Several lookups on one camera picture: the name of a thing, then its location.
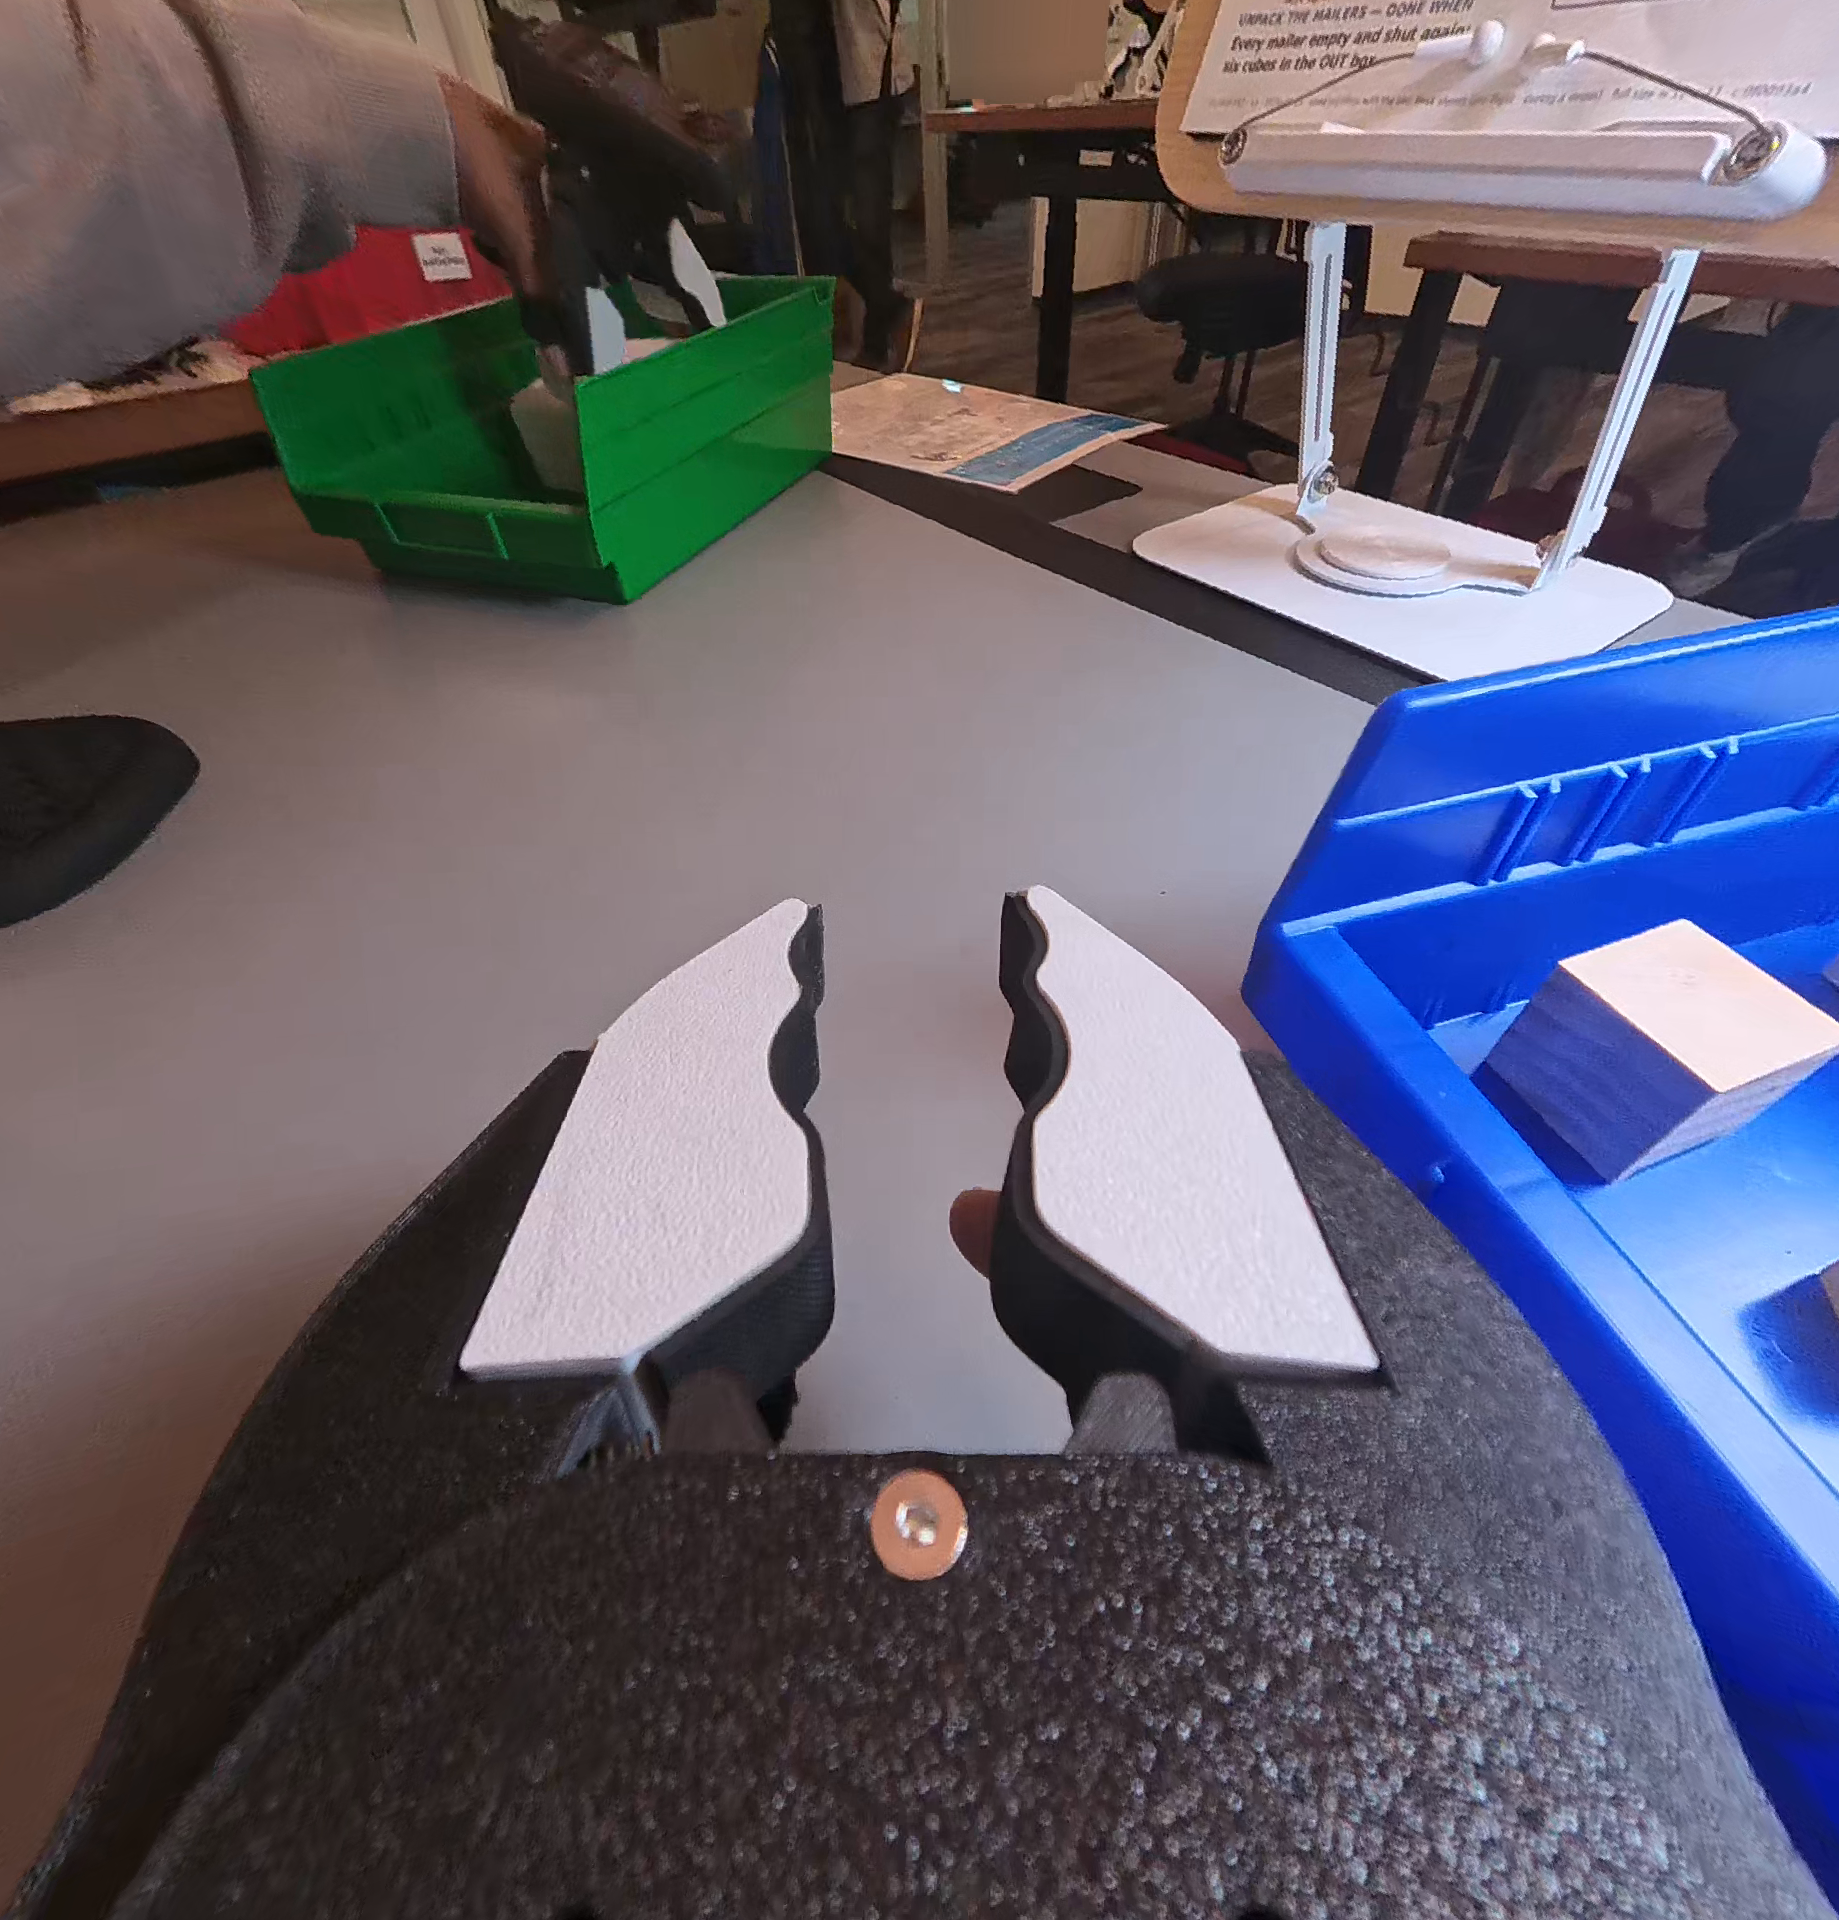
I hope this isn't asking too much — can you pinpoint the black office chair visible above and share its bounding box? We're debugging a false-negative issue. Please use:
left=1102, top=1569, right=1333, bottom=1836
left=1134, top=245, right=1317, bottom=426

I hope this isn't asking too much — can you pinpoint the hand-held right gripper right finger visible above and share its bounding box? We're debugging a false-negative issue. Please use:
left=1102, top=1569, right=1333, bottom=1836
left=992, top=883, right=1383, bottom=1420

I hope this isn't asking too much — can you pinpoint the red plastic bin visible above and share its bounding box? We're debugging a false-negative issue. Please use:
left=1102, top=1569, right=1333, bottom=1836
left=222, top=224, right=520, bottom=362

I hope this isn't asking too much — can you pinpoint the person's left hand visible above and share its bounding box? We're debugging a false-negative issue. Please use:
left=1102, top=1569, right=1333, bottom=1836
left=440, top=74, right=562, bottom=344

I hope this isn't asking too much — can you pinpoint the white document stand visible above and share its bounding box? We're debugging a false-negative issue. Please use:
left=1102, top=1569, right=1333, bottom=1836
left=1134, top=22, right=1829, bottom=685

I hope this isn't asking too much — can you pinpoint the printed instruction sheet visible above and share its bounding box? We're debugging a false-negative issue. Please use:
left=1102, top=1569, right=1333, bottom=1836
left=1181, top=0, right=1839, bottom=146

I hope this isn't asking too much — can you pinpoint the green plastic bin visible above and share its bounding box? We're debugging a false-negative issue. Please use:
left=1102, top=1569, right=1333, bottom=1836
left=252, top=274, right=838, bottom=605

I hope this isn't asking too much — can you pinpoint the white cardboard mailer box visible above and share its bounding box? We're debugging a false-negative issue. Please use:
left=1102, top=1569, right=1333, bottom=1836
left=506, top=335, right=684, bottom=501

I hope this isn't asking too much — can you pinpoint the blue plastic bin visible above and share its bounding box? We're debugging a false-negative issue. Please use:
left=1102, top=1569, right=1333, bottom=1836
left=1241, top=599, right=1839, bottom=1920

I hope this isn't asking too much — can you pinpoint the black rough pad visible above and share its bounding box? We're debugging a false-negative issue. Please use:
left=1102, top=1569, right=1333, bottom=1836
left=0, top=713, right=202, bottom=944

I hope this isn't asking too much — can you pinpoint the brown wooden table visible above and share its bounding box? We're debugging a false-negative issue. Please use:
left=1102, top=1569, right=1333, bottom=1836
left=924, top=95, right=1163, bottom=404
left=1353, top=224, right=1839, bottom=504

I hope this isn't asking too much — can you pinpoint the printed paper sheet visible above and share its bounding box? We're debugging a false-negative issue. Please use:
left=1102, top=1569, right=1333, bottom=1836
left=830, top=371, right=1169, bottom=496

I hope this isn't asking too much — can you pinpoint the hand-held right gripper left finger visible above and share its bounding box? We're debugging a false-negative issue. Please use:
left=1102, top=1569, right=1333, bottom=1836
left=458, top=895, right=838, bottom=1441

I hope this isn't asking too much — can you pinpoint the person's left forearm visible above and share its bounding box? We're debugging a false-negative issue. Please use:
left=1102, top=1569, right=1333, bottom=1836
left=0, top=0, right=466, bottom=411

